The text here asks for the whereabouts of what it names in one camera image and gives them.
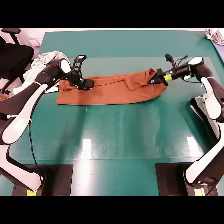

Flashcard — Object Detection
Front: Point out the white garment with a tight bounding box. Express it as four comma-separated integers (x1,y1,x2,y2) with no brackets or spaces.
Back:
204,28,224,47
13,50,72,96

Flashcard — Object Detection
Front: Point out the black cable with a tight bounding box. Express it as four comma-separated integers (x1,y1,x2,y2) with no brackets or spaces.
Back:
27,121,44,183

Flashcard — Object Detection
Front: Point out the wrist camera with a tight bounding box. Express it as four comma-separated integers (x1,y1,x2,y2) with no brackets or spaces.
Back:
72,54,88,80
164,52,189,69

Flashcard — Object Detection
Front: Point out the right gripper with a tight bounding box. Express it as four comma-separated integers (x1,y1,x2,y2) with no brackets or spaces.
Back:
150,68,174,86

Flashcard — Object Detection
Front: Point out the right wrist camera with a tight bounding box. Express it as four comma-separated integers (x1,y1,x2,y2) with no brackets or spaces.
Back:
164,52,189,69

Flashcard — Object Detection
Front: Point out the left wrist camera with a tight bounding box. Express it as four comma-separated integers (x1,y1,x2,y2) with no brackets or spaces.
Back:
72,54,88,80

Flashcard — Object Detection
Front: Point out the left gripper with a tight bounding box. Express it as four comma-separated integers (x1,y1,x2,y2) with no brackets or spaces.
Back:
75,77,96,91

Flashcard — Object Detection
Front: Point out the orange shirt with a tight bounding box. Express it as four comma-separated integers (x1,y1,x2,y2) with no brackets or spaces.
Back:
55,68,168,106

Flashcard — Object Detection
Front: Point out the black office chair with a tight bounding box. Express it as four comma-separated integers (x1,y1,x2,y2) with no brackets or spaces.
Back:
0,27,36,95

